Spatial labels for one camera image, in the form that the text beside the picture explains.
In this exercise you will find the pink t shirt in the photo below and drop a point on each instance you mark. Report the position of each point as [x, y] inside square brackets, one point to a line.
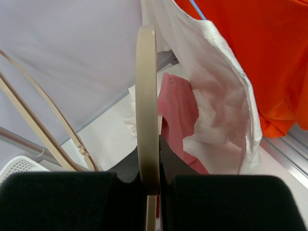
[178, 107]

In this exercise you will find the aluminium rail frame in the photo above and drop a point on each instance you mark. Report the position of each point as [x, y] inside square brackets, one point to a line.
[290, 151]

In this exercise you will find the metal clothes rack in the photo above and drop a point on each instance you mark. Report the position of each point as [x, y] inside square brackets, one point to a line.
[11, 145]

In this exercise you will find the orange t shirt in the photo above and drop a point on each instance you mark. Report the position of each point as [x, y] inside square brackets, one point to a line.
[270, 40]

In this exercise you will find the white plastic basket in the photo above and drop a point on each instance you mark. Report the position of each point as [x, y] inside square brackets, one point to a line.
[20, 164]

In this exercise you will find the white t shirt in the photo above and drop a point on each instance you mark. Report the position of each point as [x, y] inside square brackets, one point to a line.
[227, 133]

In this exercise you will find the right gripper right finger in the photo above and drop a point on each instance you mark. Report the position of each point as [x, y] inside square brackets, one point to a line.
[190, 201]

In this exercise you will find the beige wooden hanger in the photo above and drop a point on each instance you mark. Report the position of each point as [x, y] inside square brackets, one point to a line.
[147, 119]
[61, 91]

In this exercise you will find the light blue wire hanger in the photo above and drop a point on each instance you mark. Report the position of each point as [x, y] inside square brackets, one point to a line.
[197, 9]

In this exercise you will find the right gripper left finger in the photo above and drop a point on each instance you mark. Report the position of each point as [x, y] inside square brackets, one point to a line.
[75, 201]

